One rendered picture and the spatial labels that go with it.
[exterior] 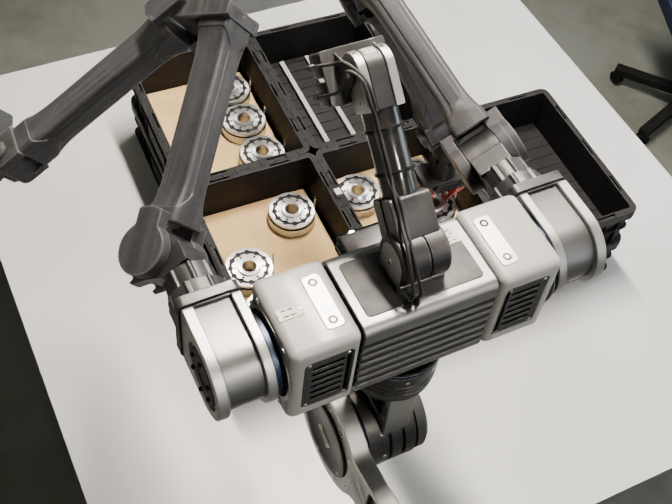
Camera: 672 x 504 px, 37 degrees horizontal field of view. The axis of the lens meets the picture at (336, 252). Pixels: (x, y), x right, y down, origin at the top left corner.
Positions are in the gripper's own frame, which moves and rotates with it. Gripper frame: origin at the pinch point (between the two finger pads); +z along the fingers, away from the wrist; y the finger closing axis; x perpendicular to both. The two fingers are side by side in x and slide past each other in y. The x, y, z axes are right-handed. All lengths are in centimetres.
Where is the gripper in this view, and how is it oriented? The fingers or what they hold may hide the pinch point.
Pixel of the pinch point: (434, 200)
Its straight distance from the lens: 222.2
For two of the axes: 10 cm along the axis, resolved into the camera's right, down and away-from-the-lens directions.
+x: 3.9, 7.4, -5.4
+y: -9.1, 2.6, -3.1
